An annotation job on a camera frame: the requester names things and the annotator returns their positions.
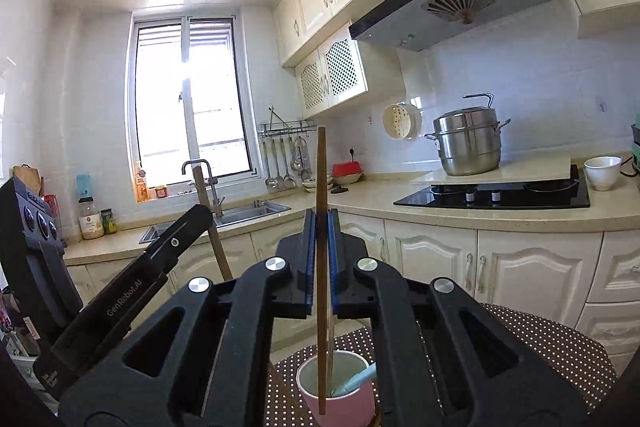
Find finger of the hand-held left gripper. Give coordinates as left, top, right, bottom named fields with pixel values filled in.
left=135, top=204, right=216, bottom=280

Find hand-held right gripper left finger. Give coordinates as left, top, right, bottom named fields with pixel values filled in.
left=59, top=209, right=317, bottom=427

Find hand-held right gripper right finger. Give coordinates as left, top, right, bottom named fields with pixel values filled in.
left=327, top=208, right=588, bottom=427

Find wooden chopstick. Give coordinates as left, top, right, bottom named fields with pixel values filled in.
left=315, top=128, right=329, bottom=415
left=192, top=166, right=234, bottom=282

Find pink cup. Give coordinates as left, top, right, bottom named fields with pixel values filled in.
left=296, top=349, right=377, bottom=427

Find steel faucet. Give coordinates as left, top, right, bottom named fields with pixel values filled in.
left=181, top=159, right=225, bottom=219

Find glass jar with white label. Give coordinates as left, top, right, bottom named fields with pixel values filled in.
left=78, top=197, right=105, bottom=241

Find orange bottle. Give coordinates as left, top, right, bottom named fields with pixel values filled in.
left=134, top=161, right=150, bottom=202

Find steel sink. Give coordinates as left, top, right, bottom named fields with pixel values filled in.
left=139, top=200, right=292, bottom=244

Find wooden cutting board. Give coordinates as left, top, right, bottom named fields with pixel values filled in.
left=12, top=164, right=43, bottom=195

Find stack of small bowls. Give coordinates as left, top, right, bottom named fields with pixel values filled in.
left=301, top=174, right=335, bottom=192

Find steel kitchen utensil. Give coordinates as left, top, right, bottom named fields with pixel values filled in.
left=273, top=138, right=285, bottom=188
left=263, top=138, right=275, bottom=188
left=284, top=137, right=297, bottom=186

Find red lidded bowl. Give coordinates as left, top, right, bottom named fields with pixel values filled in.
left=332, top=161, right=365, bottom=186

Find light blue spoon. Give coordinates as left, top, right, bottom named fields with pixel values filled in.
left=330, top=363, right=377, bottom=397

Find white framed window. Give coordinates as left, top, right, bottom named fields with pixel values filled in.
left=131, top=14, right=256, bottom=202

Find cream perforated colander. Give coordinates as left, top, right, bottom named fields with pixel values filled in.
left=382, top=103, right=423, bottom=140

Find steel steamer pot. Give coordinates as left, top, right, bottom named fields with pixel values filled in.
left=425, top=93, right=512, bottom=176

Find cream lattice door cabinet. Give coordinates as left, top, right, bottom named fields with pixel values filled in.
left=295, top=22, right=405, bottom=118

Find cream lower cabinets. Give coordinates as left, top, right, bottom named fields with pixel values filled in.
left=65, top=207, right=640, bottom=358

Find black glass cooktop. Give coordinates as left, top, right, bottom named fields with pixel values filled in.
left=393, top=164, right=591, bottom=209

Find beige stone slab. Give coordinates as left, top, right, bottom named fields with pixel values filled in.
left=410, top=156, right=572, bottom=186

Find brown polka-dot tablecloth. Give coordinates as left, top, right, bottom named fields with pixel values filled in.
left=265, top=302, right=613, bottom=427

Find white bowl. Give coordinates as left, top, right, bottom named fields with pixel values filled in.
left=584, top=156, right=623, bottom=192

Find wire wall rack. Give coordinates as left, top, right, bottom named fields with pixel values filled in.
left=257, top=106, right=317, bottom=138

